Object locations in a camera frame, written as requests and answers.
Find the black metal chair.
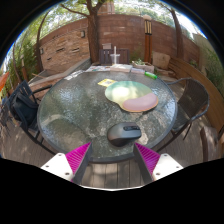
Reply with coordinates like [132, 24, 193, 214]
[0, 79, 56, 156]

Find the colourful open magazine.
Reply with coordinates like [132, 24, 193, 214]
[84, 65, 112, 73]

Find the dark wicker armchair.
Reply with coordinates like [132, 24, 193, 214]
[156, 77, 210, 153]

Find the beige planter box with plant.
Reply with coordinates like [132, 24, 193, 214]
[131, 59, 156, 74]

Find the forked tree trunk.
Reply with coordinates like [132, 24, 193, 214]
[59, 0, 111, 64]

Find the white printed paper strip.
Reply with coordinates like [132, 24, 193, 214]
[63, 69, 84, 81]

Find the yellow card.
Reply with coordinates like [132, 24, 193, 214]
[97, 78, 118, 88]

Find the dark slatted wooden chair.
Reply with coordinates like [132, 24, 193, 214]
[98, 48, 130, 66]

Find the pastel mouse pad with wrist rest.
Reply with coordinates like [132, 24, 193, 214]
[104, 80, 160, 113]

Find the dark grey computer mouse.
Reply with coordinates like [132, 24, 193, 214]
[106, 121, 143, 148]

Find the wooden garden lamp post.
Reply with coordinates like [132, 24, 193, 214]
[143, 14, 153, 64]

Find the beige stone slab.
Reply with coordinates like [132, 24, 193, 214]
[152, 51, 172, 70]

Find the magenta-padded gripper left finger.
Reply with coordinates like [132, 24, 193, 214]
[40, 142, 94, 186]

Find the green cylindrical tube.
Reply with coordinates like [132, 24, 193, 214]
[144, 71, 158, 81]

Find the thin blue-white booklet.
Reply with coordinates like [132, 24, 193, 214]
[130, 67, 146, 75]

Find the curved wooden bench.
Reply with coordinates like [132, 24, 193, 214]
[168, 56, 224, 134]

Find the slender leaning tree trunk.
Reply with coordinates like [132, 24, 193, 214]
[169, 8, 185, 60]

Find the clear plastic cup with straw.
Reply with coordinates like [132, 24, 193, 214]
[110, 45, 121, 65]

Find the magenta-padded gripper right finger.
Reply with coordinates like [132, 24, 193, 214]
[133, 142, 184, 185]

